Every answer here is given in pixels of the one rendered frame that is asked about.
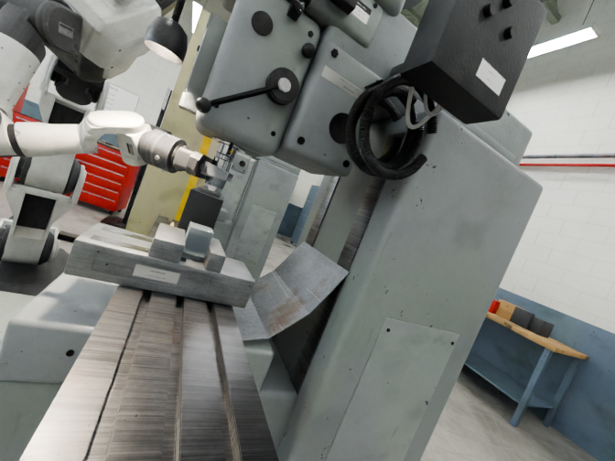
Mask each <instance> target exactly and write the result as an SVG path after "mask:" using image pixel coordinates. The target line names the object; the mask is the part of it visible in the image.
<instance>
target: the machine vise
mask: <svg viewBox="0 0 615 461"><path fill-rule="evenodd" d="M153 239H154V238H153V237H149V236H145V235H142V234H139V233H135V232H131V231H128V230H122V229H118V228H115V227H112V226H108V225H104V224H101V223H97V224H96V225H94V226H93V227H92V228H90V229H89V230H87V231H86V232H84V233H83V234H82V235H81V236H79V237H78V238H77V239H75V240H74V243H73V245H72V248H71V251H70V256H69V259H68V261H67V264H66V267H65V270H64V273H65V274H68V275H74V276H79V277H83V278H88V279H93V280H98V281H103V282H107V283H113V284H121V285H126V286H132V287H136V288H141V289H146V290H151V291H156V292H160V293H165V294H171V295H179V296H184V297H189V298H194V299H199V300H203V301H209V302H213V303H218V304H223V305H228V306H237V307H241V308H245V307H246V304H247V302H248V299H249V297H250V294H251V292H252V290H253V287H254V279H253V277H252V276H251V274H250V272H249V271H248V269H247V267H246V266H245V264H244V262H242V261H238V260H234V259H232V258H228V257H226V255H225V253H224V251H223V248H222V247H221V243H220V241H219V240H217V239H214V238H212V240H211V243H210V247H209V249H208V251H207V254H206V257H205V258H204V257H200V256H197V255H193V254H189V253H185V252H183V253H182V256H181V259H180V262H179V263H175V262H171V261H167V260H163V259H159V258H156V257H152V256H148V253H149V250H150V247H151V244H152V241H153Z"/></svg>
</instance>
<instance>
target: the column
mask: <svg viewBox="0 0 615 461"><path fill-rule="evenodd" d="M401 117H402V118H401V119H400V120H398V121H397V122H395V123H393V121H392V120H393V119H388V120H383V121H379V122H375V123H371V125H370V126H371V127H370V128H371V129H370V133H369V136H370V147H371V149H372V152H373V154H374V155H375V157H376V158H379V157H381V156H383V155H384V154H385V153H386V152H387V151H388V150H389V148H390V146H391V143H392V141H393V139H394V137H399V138H401V139H402V142H401V144H400V147H399V149H398V151H397V153H396V155H395V156H394V157H393V158H392V160H394V158H395V157H396V156H397V154H398V153H399V152H400V149H401V148H402V146H403V144H404V141H405V136H406V134H407V131H406V130H407V125H406V122H405V116H401ZM420 154H422V155H425V156H426V158H427V161H426V162H425V163H424V165H423V166H421V168H420V169H418V171H417V172H415V174H413V175H412V176H410V177H406V178H403V179H398V180H392V179H391V180H390V179H384V178H382V177H373V176H369V175H367V174H366V173H364V172H362V171H361V170H360V169H359V168H358V167H357V166H356V165H355V164H354V165H353V167H352V170H351V172H350V174H349V175H348V176H346V177H334V176H324V177H323V179H322V182H321V184H320V187H319V189H318V193H317V195H316V197H315V200H314V202H313V205H312V208H311V210H310V212H309V214H308V217H307V221H306V223H305V226H304V228H303V230H302V232H301V235H300V238H299V240H298V243H297V246H296V248H297V247H298V246H299V245H300V244H301V243H302V242H303V241H305V242H306V243H307V244H309V245H310V246H312V247H313V248H314V249H317V251H319V252H321V253H322V254H324V255H325V256H327V257H328V258H329V259H331V260H332V261H333V262H335V263H336V264H338V265H339V266H341V267H342V268H343V269H345V270H346V271H348V272H349V274H348V275H347V276H346V277H345V278H344V279H343V280H342V282H341V283H340V284H339V285H338V286H337V287H336V288H335V289H334V290H333V291H332V292H331V293H330V294H329V295H328V296H327V297H326V298H325V299H324V300H323V301H322V302H321V303H320V304H319V305H318V306H317V307H316V308H315V309H314V310H313V311H312V312H311V313H310V314H309V315H308V316H306V317H304V318H302V319H301V320H299V321H297V322H296V323H295V324H293V325H292V326H290V327H288V328H286V329H284V330H283V331H281V332H279V333H278V334H276V335H274V336H273V337H271V339H272V340H273V342H274V343H275V347H276V349H277V351H278V353H279V355H280V357H281V359H282V361H283V363H284V365H285V367H286V370H287V372H288V375H289V377H290V380H291V381H292V384H293V386H294V388H295V390H296V392H297V403H296V406H295V408H294V411H293V412H292V415H291V417H290V419H289V422H288V424H287V427H286V430H285V432H284V434H283V437H282V439H281V442H280V444H279V447H278V448H277V451H276V453H277V457H278V460H279V461H420V460H421V458H422V455H423V453H424V452H425V450H426V446H427V444H428V442H429V440H430V438H431V435H432V433H433V432H434V430H435V428H436V425H437V422H438V420H439V418H440V415H441V414H442V412H443V410H444V408H445V405H446V403H447V401H448V397H449V395H450V393H451V392H452V390H453V387H454V385H455V383H456V381H457V379H458V376H459V374H460V372H461V370H462V367H463V365H464V363H465V361H466V359H467V356H468V355H469V352H470V350H471V347H472V345H473V343H474V341H475V339H476V336H477V335H478V333H479V331H480V327H481V325H482V323H483V321H484V319H485V316H486V315H487V313H488V311H489V309H490V306H491V303H492V301H493V299H494V296H495V295H496V293H497V291H498V288H499V286H500V284H501V282H502V278H503V277H504V275H505V273H506V271H507V268H508V266H509V264H510V262H511V260H512V257H513V255H514V253H515V251H516V248H517V246H518V244H519V242H520V240H521V238H522V236H523V233H524V231H525V228H526V226H527V224H528V222H529V220H530V218H531V216H532V214H533V212H534V208H535V206H536V204H537V202H538V200H539V198H540V196H541V194H542V192H543V187H542V186H541V185H540V184H539V183H538V182H536V181H535V180H534V179H532V178H531V177H529V176H528V175H527V174H525V173H524V172H523V171H522V170H521V169H520V168H518V167H517V166H515V165H514V164H513V163H512V162H510V161H509V160H508V159H506V158H505V157H504V156H502V155H501V154H499V153H498V152H497V151H495V150H494V149H493V148H491V147H490V146H489V145H487V144H486V143H484V142H483V141H482V140H481V139H479V137H478V136H476V135H475V134H473V133H472V132H471V131H469V130H468V129H467V128H465V127H464V126H463V125H461V124H460V123H458V122H457V121H456V120H455V119H453V118H452V117H451V116H449V115H448V114H447V113H445V112H444V111H441V112H440V113H439V114H437V133H436V134H427V122H426V123H425V131H424V137H423V139H422V143H421V145H420V147H419V149H418V150H417V152H416V153H415V156H414V157H413V158H412V159H411V160H410V161H409V162H408V163H407V164H406V165H404V166H403V167H401V168H399V169H402V168H405V167H407V166H409V165H410V164H412V162H413V161H414V160H415V159H416V158H417V156H418V155H420ZM392 160H390V161H389V162H391V161H392Z"/></svg>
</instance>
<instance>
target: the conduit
mask: <svg viewBox="0 0 615 461"><path fill-rule="evenodd" d="M400 85H407V86H409V87H415V88H414V90H415V91H417V93H418V94H419V96H420V97H421V99H422V102H424V99H423V96H424V93H423V92H422V91H420V90H419V89H418V88H417V87H416V86H414V85H413V84H412V83H410V82H409V81H408V80H406V79H405V78H404V77H402V76H401V74H400V73H396V74H394V75H392V76H390V77H389V78H387V79H385V80H378V81H376V82H374V83H372V84H370V85H367V86H365V87H364V89H366V91H364V92H363V93H362V94H361V95H360V96H359V98H357V100H356V102H355V103H354V104H353V105H352V107H351V110H350V112H349V117H348V119H347V120H348V121H347V125H346V137H345V138H346V139H345V140H346V141H345V142H346V146H347V147H346V148H347V150H348V151H347V152H348V154H349V156H350V158H351V161H353V162H354V164H355V165H356V166H357V167H358V168H359V169H360V170H361V171H362V172H364V173H366V174H367V175H369V176H373V177H382V178H384V179H390V180H391V179H392V180H398V179H403V178H406V177H410V176H412V175H413V174H415V172H417V171H418V169H420V168H421V166H423V165H424V163H425V162H426V161H427V158H426V156H425V155H422V154H420V155H418V156H417V158H416V159H415V160H414V161H413V162H412V164H410V165H409V166H407V167H405V168H402V169H399V168H401V167H403V166H404V165H406V164H407V163H408V162H409V161H410V160H411V159H412V158H413V157H414V156H415V153H416V152H417V150H418V149H419V147H420V145H421V143H422V139H423V137H424V131H425V124H423V125H422V126H420V127H419V128H416V129H410V128H408V127H407V130H406V131H407V134H406V136H405V141H404V144H403V146H402V148H401V149H400V152H399V153H398V154H397V156H396V157H395V158H394V160H392V158H393V157H394V156H395V155H396V153H397V151H398V149H399V147H400V144H401V142H402V139H401V138H399V137H394V139H393V141H392V143H391V146H390V148H389V150H388V151H387V152H386V153H385V154H384V155H383V156H381V157H379V158H376V157H375V155H374V154H373V152H372V149H371V147H370V136H369V133H370V129H371V128H370V127H371V126H370V125H371V120H372V118H373V114H374V112H375V110H376V108H377V106H378V105H380V106H382V107H383V108H385V109H386V110H387V112H388V113H390V114H391V115H390V116H391V117H392V119H393V120H392V121H393V123H395V122H397V121H398V120H400V119H401V118H402V117H401V115H400V113H399V111H398V109H397V107H396V106H395V105H394V103H393V102H392V101H391V100H389V99H388V97H393V96H394V97H397V98H398V100H399V101H400V102H401V103H402V104H403V105H404V107H405V108H406V103H407V97H408V92H409V90H408V89H406V88H404V87H402V86H400ZM416 102H417V98H416V97H415V95H414V94H413V98H412V102H411V109H410V122H411V124H417V123H419V122H418V121H417V118H416V117H417V114H416V110H415V103H416ZM427 105H428V109H429V111H430V112H432V111H433V110H434V109H435V108H436V105H435V101H433V100H432V99H431V98H429V97H428V96H427ZM360 116H361V119H360V127H359V145H360V149H361V154H360V152H359V149H358V147H357V143H356V139H355V138H356V137H355V136H356V132H355V131H356V130H355V129H356V128H355V127H356V125H357V122H358V121H359V118H360ZM436 133H437V115H436V116H433V117H431V118H430V119H429V120H428V121H427V134H436ZM390 160H392V161H391V162H389V161H390Z"/></svg>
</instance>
